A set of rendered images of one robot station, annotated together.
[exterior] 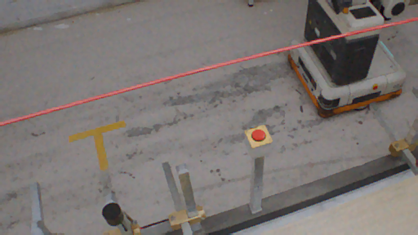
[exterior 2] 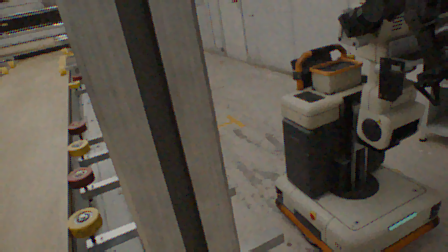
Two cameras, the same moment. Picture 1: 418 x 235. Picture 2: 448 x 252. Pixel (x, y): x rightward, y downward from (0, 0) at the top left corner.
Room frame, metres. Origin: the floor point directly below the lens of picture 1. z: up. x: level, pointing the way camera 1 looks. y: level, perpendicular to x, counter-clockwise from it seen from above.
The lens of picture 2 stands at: (1.72, -1.95, 1.37)
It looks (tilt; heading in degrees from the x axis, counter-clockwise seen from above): 25 degrees down; 94
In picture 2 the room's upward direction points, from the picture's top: 10 degrees counter-clockwise
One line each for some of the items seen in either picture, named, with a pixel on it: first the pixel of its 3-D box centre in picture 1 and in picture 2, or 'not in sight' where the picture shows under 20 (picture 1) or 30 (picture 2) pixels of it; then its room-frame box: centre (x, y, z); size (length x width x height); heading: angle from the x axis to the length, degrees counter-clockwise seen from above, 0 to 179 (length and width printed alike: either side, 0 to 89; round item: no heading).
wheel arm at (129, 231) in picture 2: not in sight; (165, 217); (1.47, -1.26, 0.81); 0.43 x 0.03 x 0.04; 25
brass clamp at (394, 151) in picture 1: (404, 145); not in sight; (1.12, -0.62, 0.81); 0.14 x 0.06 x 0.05; 115
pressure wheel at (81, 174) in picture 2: not in sight; (85, 186); (1.19, -1.12, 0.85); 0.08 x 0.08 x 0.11
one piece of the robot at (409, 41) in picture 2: not in sight; (412, 64); (2.39, -0.81, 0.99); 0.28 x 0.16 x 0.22; 24
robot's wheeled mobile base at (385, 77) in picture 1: (345, 67); (350, 200); (2.27, -0.55, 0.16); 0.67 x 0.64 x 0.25; 114
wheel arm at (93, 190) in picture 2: not in sight; (144, 172); (1.37, -1.04, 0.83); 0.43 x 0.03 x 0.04; 25
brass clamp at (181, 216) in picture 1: (187, 217); not in sight; (0.69, 0.28, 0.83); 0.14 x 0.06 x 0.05; 115
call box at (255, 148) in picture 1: (258, 142); not in sight; (0.81, 0.03, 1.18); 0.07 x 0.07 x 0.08; 25
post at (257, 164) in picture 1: (256, 182); not in sight; (0.81, 0.02, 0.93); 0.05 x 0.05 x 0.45; 25
